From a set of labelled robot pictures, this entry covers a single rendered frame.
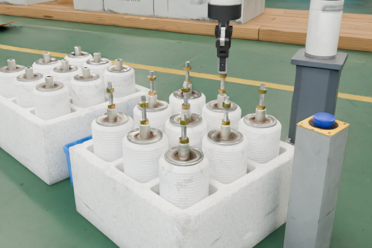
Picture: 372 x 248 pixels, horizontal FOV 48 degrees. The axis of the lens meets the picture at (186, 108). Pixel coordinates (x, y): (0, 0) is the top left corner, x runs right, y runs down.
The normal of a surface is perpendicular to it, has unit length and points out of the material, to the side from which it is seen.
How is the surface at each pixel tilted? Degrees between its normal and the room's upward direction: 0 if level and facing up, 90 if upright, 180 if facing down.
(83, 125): 90
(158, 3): 90
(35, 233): 0
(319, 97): 90
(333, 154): 90
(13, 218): 0
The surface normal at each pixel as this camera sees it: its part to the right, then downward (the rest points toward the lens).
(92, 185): -0.72, 0.26
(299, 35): -0.43, 0.34
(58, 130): 0.71, 0.27
